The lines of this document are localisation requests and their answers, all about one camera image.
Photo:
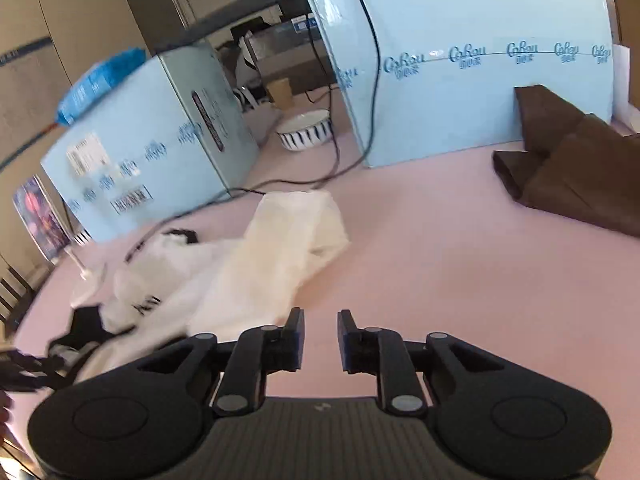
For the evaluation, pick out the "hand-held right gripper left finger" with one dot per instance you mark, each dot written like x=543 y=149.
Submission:
x=296 y=342

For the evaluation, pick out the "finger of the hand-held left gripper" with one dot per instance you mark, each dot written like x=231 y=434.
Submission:
x=60 y=355

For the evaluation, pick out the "colourful printed card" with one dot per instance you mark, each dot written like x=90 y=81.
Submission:
x=40 y=220

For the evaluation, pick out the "cardboard box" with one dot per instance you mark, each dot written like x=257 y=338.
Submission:
x=627 y=20

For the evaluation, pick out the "black garment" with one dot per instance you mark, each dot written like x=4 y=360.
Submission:
x=92 y=325

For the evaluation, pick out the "beige cabinet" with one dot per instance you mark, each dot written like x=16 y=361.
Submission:
x=75 y=5

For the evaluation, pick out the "white bowl with black stripes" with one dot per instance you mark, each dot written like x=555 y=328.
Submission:
x=305 y=132

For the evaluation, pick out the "blue plastic packet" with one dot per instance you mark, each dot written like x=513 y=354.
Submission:
x=100 y=80

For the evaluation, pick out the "white stand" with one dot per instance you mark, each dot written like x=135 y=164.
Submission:
x=80 y=265

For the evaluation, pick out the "brown paper cup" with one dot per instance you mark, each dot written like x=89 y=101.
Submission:
x=280 y=92

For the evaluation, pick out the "dark wooden chair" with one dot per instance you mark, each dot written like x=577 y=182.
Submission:
x=15 y=295

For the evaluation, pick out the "light blue printed carton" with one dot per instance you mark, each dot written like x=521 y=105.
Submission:
x=475 y=100
x=150 y=125

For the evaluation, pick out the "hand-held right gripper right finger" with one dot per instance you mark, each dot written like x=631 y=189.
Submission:
x=345 y=347

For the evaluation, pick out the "white sweater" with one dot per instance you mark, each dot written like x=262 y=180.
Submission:
x=225 y=270

